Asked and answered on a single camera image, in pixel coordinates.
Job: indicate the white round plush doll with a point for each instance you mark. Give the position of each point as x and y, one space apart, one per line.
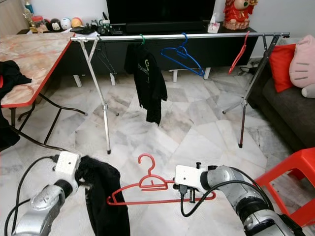
66 24

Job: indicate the green black gadget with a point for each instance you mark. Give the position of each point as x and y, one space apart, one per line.
106 28

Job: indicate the black soundbar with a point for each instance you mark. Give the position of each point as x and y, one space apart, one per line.
165 28

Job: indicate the small white pink box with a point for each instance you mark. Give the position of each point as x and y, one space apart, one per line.
214 27

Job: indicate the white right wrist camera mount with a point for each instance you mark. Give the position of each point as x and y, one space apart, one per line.
188 175

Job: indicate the orange round plush toy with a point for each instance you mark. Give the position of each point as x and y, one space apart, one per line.
76 22

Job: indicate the black crumpled garment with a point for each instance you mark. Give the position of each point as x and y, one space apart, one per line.
7 123

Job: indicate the red plastic hanger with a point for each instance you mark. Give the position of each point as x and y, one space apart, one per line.
239 55
151 178

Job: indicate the red plastic stool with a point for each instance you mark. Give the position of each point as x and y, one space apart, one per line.
283 169

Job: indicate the red gold figurine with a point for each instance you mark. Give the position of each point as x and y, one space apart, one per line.
240 14

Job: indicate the black television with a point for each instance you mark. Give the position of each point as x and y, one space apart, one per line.
160 12

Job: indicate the gold trophy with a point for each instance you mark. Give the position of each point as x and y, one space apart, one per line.
28 14

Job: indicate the dark brown plush doll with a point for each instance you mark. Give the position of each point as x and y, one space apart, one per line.
54 25

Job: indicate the green hanger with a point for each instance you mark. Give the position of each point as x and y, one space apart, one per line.
142 43

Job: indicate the dark grey sofa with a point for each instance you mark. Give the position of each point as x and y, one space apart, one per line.
283 120

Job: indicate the marble folding table red edge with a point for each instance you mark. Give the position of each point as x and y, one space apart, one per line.
34 54

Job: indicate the silver metal clothes rack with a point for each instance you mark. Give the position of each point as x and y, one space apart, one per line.
216 35

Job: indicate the black t-shirt green logo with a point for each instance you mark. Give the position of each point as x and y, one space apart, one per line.
147 81
101 206

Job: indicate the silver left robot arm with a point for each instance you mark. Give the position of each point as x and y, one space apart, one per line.
47 211

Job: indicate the beige wooden cabinet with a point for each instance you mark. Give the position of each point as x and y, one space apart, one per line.
11 18

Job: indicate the red lidded jar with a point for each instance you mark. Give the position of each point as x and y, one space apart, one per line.
39 25

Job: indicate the red cushion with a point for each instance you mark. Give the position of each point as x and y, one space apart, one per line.
281 69

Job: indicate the black tv cabinet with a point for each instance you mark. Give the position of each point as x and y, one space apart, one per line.
216 54

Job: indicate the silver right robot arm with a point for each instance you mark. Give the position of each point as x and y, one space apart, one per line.
251 196

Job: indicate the pink cat pillow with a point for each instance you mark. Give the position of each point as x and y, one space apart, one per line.
302 66

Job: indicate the blue plastic hanger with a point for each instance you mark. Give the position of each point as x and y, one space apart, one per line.
184 46

